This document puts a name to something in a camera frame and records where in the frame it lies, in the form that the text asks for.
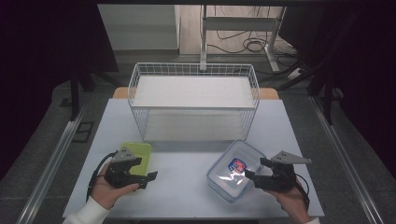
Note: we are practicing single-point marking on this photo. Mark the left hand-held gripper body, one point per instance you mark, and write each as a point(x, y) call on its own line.
point(120, 174)

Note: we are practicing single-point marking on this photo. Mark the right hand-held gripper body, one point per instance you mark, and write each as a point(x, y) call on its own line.
point(281, 177)

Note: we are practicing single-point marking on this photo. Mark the clear plastic lidded food container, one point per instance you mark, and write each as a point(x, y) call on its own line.
point(230, 183)

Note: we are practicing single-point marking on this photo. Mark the person's left hand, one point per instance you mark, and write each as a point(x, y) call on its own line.
point(104, 193)

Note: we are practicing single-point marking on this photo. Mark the person's right hand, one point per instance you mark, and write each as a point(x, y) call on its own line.
point(291, 202)

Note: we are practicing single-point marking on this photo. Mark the green plastic tray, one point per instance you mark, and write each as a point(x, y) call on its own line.
point(141, 155)

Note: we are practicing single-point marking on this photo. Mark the black floor plate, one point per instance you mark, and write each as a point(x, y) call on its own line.
point(83, 132)

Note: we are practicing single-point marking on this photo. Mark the wooden table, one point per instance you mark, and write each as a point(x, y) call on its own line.
point(120, 92)

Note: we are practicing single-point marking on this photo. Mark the black metal stand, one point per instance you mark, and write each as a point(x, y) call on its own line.
point(74, 93)
point(327, 93)

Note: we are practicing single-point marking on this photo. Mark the white power strip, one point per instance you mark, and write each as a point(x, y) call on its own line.
point(295, 74)

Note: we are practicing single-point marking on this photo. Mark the white cabinet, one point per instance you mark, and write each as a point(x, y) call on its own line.
point(140, 28)

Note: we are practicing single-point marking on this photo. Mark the aluminium rail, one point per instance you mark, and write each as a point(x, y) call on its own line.
point(345, 155)
point(53, 161)

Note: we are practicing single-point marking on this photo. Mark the white metal desk frame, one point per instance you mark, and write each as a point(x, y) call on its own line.
point(239, 23)

